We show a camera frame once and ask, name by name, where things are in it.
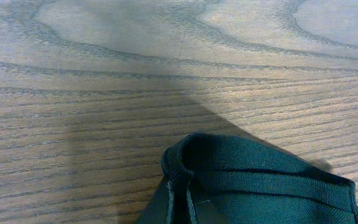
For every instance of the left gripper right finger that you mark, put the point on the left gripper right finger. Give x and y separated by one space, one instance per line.
201 209

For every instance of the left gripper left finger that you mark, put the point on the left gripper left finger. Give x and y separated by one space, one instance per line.
160 208

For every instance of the black polo shirt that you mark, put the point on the black polo shirt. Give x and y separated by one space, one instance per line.
249 182

